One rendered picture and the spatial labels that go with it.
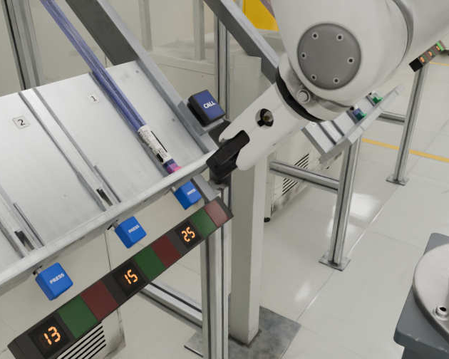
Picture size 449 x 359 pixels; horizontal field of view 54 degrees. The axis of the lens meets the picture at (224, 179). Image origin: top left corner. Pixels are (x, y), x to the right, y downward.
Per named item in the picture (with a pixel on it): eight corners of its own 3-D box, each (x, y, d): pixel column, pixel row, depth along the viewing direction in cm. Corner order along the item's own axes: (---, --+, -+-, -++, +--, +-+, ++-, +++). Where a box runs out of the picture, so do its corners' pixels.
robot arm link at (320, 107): (334, 118, 39) (311, 136, 41) (369, 93, 45) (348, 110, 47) (278, 45, 39) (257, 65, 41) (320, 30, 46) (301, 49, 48)
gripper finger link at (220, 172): (238, 164, 50) (207, 189, 54) (253, 154, 52) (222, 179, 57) (221, 141, 50) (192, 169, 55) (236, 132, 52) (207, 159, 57)
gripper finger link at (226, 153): (217, 164, 46) (222, 165, 51) (277, 119, 45) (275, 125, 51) (211, 154, 46) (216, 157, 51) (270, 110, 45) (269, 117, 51)
